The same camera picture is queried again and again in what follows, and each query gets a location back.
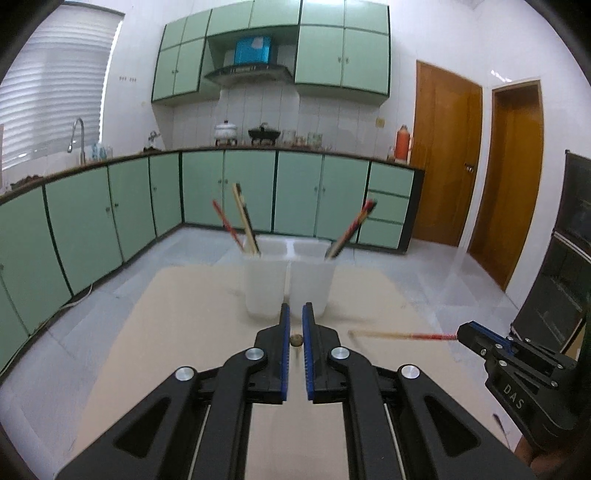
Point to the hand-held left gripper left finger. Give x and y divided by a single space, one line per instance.
285 360

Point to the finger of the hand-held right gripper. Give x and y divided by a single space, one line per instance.
475 344
489 331

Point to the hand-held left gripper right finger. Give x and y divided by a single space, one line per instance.
308 360

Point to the plain wooden chopstick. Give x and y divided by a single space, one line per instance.
296 340
244 222

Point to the white translucent plastic container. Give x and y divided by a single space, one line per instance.
309 281
265 286

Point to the black chopstick metal band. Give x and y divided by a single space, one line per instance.
250 219

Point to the black glass cabinet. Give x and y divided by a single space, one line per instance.
563 258

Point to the wooden door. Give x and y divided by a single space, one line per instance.
443 161
503 194

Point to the small glass bottle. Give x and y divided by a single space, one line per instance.
391 155

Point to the orange thermos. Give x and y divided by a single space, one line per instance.
403 145

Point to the glass jar green print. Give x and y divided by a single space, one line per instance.
315 139

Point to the clear glass jar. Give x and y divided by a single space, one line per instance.
288 137

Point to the black wok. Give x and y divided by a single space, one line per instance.
264 134

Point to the white cooking pot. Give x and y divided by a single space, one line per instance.
226 131

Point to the green lower kitchen cabinets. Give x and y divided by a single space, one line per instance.
83 221

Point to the small metal kettle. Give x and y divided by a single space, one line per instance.
153 138

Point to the clear glass cups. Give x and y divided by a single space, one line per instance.
101 151

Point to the black range hood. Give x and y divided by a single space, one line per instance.
249 71

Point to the chrome sink faucet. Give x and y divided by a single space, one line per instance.
83 147

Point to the blue box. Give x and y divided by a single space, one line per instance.
251 50

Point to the white window blinds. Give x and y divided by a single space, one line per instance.
55 83

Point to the wall hooks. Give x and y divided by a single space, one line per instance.
502 76

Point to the wall light switch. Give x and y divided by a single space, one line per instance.
127 79

